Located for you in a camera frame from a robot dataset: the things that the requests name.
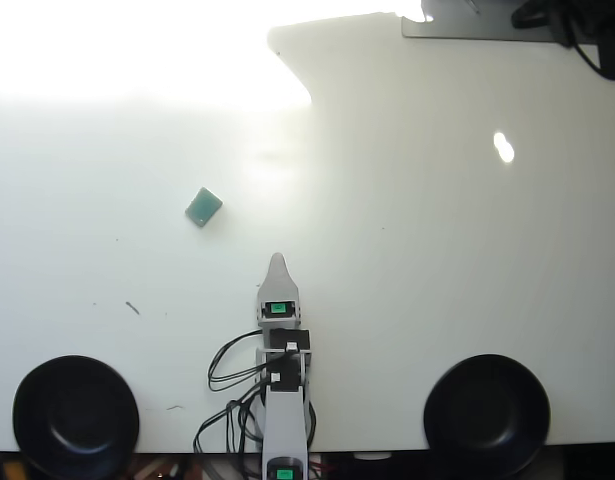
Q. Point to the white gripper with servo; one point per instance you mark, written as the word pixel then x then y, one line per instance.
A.
pixel 279 320

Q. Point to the blue foam cube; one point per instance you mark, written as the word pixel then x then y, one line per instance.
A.
pixel 203 207

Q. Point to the white table clamp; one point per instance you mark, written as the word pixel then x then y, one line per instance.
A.
pixel 372 455

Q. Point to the black bowl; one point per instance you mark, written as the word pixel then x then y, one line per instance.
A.
pixel 62 410
pixel 487 415

